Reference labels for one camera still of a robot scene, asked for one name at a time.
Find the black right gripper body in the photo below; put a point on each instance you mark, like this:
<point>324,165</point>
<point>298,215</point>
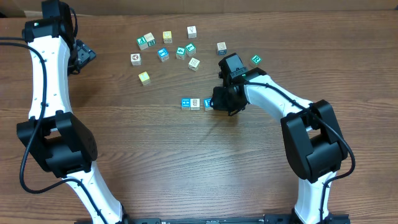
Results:
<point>226,101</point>

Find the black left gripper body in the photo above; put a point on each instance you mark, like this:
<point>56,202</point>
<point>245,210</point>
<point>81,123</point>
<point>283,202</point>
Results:
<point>82,55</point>

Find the blue letter P block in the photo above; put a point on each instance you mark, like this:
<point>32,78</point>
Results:
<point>207,104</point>

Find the white patterned block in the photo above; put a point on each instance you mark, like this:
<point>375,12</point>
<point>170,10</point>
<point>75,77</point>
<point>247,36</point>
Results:
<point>195,104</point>
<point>194,64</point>

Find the green letter R block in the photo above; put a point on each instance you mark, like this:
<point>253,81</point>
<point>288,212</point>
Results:
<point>255,60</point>

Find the blue arrows block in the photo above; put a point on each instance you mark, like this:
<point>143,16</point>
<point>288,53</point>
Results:
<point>185,103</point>

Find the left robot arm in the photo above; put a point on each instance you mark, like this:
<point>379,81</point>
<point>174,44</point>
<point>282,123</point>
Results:
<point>58,141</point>

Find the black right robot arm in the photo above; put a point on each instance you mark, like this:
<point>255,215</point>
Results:
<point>314,144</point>

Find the cardboard panel at back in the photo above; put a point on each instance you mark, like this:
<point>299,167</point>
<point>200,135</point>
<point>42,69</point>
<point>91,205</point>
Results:
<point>146,7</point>

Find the white block blue side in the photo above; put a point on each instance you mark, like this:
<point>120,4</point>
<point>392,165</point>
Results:
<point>221,48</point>

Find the white block red circle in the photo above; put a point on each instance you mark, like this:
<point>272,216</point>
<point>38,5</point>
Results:
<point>136,60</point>

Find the green letter block far left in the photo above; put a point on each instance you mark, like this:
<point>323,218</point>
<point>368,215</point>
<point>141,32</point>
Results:
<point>142,43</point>

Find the green letter L block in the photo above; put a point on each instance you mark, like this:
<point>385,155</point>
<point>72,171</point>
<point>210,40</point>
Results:
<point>191,49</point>

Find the yellow block lower left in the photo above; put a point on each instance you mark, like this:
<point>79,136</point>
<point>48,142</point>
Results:
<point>144,78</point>

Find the white block dark green side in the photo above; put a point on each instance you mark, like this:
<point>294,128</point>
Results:
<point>150,39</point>

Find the green number four block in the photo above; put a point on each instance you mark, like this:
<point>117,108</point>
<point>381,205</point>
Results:
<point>181,53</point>

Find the white block top right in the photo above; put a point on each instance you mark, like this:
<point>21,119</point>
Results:
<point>192,32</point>

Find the blue picture block left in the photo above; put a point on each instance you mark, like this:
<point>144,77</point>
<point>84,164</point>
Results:
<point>163,54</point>

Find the yellow block top row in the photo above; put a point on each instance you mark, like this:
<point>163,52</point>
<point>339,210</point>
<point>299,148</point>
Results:
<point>167,37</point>

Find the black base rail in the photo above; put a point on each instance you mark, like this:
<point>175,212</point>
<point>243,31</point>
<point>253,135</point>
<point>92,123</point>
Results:
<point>205,221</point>

